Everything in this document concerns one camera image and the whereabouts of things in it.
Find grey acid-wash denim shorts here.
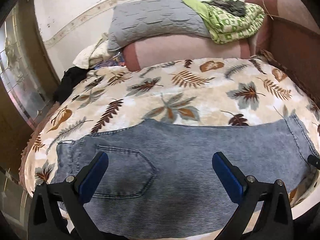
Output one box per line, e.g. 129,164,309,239
53,115,318,239

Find leaf-print beige blanket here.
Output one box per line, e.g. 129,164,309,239
21,58,319,194

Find wooden glass-panel door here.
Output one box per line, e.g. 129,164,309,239
1,0,59,172

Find brown sofa backrest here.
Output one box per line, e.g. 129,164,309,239
245,0,319,105

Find black cloth on sofa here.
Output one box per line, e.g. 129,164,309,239
53,66,93,104

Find white floral pillow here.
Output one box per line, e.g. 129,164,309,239
73,33,114,69

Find green patterned folded quilt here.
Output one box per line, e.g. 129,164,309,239
183,0,265,44

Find purple patterned item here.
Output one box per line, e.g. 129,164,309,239
93,52,126,70

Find dark grey-green garment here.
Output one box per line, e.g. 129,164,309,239
203,0,246,17

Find pink sofa armrest bolster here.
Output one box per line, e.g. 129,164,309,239
123,34,250,72

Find grey quilted pillow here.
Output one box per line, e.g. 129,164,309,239
107,0,210,52

